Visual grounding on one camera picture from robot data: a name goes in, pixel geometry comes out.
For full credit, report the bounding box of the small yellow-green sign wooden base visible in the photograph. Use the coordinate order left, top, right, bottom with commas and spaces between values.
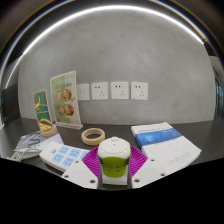
31, 89, 58, 138

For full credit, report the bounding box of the white and blue book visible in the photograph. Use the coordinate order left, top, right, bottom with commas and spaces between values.
130, 121, 203, 176

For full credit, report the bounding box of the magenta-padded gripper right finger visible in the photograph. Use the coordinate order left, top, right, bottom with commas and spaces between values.
128, 144, 167, 190

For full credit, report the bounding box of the ceiling light strip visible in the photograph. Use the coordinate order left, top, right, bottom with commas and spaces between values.
0, 4, 205, 89

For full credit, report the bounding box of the blank white wall plate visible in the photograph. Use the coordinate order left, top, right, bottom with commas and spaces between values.
76, 83, 91, 102

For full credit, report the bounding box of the dark framed window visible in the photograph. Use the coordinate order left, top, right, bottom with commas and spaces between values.
211, 56, 224, 118

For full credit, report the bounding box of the beige tape roll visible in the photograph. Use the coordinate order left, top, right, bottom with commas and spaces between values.
81, 127, 106, 147

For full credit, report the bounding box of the grey printed leaflet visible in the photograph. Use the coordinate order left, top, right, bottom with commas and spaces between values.
13, 130, 65, 153

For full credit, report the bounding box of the large green acrylic sign stand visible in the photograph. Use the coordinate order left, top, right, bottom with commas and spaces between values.
49, 70, 84, 130

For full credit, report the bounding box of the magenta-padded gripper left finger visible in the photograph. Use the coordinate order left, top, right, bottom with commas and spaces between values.
61, 145, 102, 190

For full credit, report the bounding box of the green and white charger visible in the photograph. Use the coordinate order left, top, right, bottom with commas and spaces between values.
97, 135, 132, 186

